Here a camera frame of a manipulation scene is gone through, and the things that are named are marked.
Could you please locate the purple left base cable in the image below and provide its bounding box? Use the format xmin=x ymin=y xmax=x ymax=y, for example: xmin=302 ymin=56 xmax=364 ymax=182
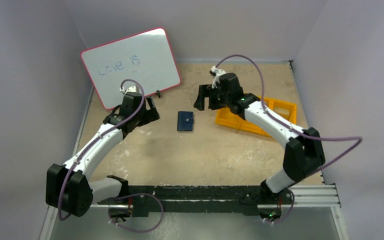
xmin=107 ymin=193 xmax=165 ymax=234

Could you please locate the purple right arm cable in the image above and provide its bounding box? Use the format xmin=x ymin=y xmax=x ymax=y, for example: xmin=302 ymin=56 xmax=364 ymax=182
xmin=215 ymin=54 xmax=363 ymax=176

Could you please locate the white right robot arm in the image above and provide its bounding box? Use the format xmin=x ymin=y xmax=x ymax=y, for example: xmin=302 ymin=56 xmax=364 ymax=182
xmin=193 ymin=72 xmax=326 ymax=205

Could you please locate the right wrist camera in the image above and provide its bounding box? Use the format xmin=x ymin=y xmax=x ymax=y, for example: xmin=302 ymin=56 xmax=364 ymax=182
xmin=209 ymin=65 xmax=226 ymax=89

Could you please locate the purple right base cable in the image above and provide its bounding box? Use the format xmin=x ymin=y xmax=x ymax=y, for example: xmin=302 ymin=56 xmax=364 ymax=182
xmin=261 ymin=188 xmax=296 ymax=226

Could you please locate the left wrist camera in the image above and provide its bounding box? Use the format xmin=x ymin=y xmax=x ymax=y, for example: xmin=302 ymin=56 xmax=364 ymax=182
xmin=119 ymin=85 xmax=141 ymax=95

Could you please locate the aluminium frame rail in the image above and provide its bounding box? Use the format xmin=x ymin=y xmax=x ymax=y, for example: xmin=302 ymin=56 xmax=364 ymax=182
xmin=290 ymin=184 xmax=341 ymax=208

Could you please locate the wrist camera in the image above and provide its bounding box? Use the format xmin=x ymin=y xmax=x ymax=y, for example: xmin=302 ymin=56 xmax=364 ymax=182
xmin=119 ymin=85 xmax=141 ymax=95
xmin=209 ymin=65 xmax=226 ymax=89

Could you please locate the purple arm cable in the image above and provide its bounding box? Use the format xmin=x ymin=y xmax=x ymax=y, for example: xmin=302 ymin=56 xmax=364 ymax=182
xmin=57 ymin=78 xmax=146 ymax=222
xmin=215 ymin=54 xmax=363 ymax=176

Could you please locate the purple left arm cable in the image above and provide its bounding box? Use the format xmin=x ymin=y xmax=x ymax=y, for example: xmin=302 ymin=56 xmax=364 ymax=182
xmin=57 ymin=78 xmax=146 ymax=222

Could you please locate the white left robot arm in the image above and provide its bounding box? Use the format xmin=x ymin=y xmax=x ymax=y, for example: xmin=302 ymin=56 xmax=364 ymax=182
xmin=45 ymin=92 xmax=160 ymax=217

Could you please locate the pink framed whiteboard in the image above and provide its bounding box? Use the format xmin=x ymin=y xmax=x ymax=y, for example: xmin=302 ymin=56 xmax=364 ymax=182
xmin=80 ymin=27 xmax=181 ymax=110

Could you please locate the blue leather card holder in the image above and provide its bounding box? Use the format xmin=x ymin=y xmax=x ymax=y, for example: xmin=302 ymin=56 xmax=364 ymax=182
xmin=176 ymin=111 xmax=194 ymax=132

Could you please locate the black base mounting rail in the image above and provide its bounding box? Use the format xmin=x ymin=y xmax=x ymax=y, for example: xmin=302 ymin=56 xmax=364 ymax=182
xmin=97 ymin=185 xmax=293 ymax=219

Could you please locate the yellow plastic bin tray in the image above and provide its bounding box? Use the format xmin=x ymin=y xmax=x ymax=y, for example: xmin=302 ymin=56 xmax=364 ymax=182
xmin=214 ymin=96 xmax=298 ymax=138

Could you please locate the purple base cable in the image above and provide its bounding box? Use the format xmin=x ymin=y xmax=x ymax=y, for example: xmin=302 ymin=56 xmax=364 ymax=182
xmin=107 ymin=193 xmax=165 ymax=234
xmin=261 ymin=188 xmax=296 ymax=226

